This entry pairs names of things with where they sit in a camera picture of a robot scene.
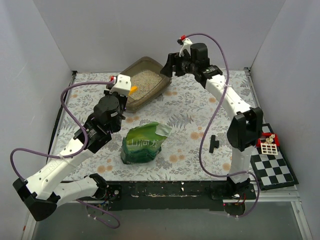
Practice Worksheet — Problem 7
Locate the red white small bracket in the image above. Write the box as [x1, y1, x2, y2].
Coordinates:
[256, 132, 280, 156]

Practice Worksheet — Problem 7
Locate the green litter bag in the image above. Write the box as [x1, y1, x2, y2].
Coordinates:
[120, 122, 172, 165]

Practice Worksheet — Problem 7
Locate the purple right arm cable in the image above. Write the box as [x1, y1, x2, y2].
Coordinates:
[186, 32, 261, 218]

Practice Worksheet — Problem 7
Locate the floral patterned table mat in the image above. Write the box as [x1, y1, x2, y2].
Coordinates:
[47, 70, 260, 181]

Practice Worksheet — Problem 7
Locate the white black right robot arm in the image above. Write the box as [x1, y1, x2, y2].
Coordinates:
[160, 38, 263, 199]

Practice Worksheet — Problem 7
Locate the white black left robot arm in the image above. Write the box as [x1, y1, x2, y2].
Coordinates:
[13, 90, 128, 222]

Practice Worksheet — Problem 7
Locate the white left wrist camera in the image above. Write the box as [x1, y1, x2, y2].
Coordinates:
[109, 74, 132, 97]

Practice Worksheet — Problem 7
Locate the orange plastic scoop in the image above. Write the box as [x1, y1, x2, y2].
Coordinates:
[128, 86, 138, 96]

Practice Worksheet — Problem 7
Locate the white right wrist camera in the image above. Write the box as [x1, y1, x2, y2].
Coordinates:
[177, 35, 193, 57]

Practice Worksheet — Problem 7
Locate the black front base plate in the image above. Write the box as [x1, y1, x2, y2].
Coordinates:
[99, 180, 251, 211]

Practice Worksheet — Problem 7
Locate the brown plastic litter box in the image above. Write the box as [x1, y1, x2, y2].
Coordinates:
[121, 56, 172, 113]

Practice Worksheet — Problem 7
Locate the black white checkerboard plate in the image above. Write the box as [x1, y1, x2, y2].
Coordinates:
[250, 123, 299, 191]

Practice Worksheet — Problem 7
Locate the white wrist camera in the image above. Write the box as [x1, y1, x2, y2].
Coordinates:
[177, 35, 193, 57]
[109, 74, 132, 97]

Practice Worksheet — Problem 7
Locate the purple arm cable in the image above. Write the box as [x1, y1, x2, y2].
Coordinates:
[9, 79, 121, 229]
[186, 32, 261, 218]

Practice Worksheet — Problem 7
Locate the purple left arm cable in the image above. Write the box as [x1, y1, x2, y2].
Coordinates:
[9, 79, 121, 229]

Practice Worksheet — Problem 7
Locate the small black plastic clip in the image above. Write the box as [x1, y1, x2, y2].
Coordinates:
[209, 134, 220, 154]

